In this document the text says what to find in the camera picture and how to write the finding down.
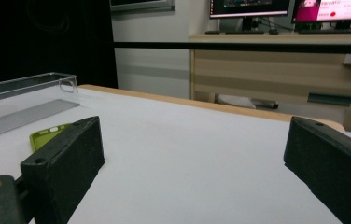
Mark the light wooden desk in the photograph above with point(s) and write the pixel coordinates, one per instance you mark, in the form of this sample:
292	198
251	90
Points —
257	74

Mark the monitor with pink screen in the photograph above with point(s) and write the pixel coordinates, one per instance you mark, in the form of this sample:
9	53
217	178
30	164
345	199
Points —
332	9

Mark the black keyboard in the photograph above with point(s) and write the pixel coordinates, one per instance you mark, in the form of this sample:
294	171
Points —
235	32
335	30

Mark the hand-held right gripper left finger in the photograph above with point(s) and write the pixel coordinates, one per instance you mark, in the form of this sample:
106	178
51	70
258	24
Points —
67	161

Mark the white and black floor object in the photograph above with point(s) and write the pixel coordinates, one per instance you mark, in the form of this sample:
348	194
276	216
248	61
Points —
245	102

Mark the clear plastic storage box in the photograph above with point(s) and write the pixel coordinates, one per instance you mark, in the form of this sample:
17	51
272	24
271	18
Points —
24	115

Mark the black computer mouse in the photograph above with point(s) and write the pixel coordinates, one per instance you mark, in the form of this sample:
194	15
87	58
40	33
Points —
273	31

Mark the grey framed board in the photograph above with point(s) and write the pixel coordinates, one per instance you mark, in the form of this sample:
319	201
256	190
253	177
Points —
142	5

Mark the green phone case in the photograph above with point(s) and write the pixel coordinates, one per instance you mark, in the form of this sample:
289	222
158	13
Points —
41	138

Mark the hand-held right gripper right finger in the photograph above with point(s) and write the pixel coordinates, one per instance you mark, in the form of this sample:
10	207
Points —
335	161

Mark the monitor with dark screen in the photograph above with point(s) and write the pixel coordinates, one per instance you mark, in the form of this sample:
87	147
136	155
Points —
248	7

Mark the black horizontal rail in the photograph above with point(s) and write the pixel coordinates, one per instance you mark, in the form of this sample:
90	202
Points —
257	47

